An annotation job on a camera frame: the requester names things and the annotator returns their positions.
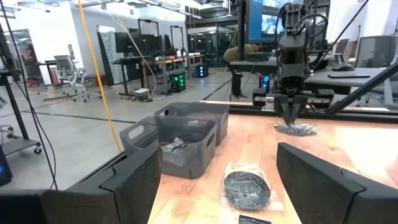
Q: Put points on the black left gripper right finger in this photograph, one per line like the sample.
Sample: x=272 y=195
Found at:
x=326 y=196

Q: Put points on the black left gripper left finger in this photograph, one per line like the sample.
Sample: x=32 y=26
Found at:
x=124 y=193

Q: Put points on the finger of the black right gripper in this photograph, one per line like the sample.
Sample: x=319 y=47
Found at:
x=299 y=107
x=282 y=107

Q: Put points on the grey round bagged parts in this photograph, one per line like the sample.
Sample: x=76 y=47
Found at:
x=175 y=146

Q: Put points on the dark shave cream tube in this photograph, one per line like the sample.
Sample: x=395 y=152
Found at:
x=255 y=220

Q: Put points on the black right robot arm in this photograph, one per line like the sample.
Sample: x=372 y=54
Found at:
x=293 y=18

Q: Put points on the grey office desk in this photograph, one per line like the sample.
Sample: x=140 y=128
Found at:
x=317 y=81

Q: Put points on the computer tower blue lights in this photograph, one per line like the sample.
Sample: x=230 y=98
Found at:
x=202 y=71
x=265 y=82

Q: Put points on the black computer mouse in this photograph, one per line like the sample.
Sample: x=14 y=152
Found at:
x=342 y=67

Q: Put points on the person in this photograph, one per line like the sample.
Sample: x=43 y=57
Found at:
x=239 y=53

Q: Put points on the black mouse pad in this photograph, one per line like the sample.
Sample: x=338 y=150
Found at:
x=348 y=75

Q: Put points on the large blue screen monitor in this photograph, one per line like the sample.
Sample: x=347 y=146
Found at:
x=258 y=18

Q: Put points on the black monitor stand pole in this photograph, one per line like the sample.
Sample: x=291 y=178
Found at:
x=241 y=31

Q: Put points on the grey plastic bin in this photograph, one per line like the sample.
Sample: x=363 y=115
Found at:
x=217 y=112
x=186 y=168

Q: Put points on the black slanted support pole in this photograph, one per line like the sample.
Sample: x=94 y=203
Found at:
x=363 y=88

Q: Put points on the grey mesh office chair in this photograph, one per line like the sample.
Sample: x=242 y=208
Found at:
x=376 y=51

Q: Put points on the white floor box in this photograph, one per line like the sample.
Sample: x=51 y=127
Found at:
x=141 y=92

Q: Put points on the computer tower green lights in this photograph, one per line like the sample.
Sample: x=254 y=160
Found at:
x=178 y=82

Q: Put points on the white office chair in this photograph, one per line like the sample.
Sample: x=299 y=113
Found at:
x=66 y=70

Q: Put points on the patterned grey curtain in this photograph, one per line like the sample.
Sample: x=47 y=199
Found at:
x=110 y=56

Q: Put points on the black rolling cart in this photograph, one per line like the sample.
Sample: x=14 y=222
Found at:
x=12 y=93

